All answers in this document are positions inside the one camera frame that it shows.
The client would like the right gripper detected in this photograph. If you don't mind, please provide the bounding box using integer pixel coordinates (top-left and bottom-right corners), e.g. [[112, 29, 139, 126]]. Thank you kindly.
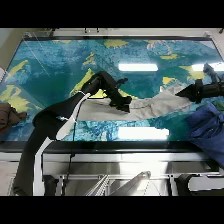
[[190, 78, 205, 104]]

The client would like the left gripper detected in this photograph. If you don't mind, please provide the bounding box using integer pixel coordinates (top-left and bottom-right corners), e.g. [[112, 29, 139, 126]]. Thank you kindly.
[[109, 92, 133, 113]]

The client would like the silver frame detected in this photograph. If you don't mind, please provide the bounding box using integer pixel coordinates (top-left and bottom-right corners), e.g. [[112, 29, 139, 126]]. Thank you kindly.
[[0, 151, 224, 197]]

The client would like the blue garment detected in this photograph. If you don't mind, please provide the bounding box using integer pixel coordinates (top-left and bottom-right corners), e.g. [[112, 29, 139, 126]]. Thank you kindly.
[[185, 100, 224, 169]]

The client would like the pale grey garment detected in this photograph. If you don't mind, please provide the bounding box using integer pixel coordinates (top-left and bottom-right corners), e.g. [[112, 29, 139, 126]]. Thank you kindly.
[[71, 84, 195, 122]]

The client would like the brown garment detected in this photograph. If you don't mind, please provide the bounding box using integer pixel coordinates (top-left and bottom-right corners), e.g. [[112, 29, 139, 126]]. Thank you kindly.
[[0, 102, 28, 135]]

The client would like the black cable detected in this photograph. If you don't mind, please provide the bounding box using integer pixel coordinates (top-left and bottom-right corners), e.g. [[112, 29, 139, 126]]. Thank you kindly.
[[64, 121, 78, 192]]

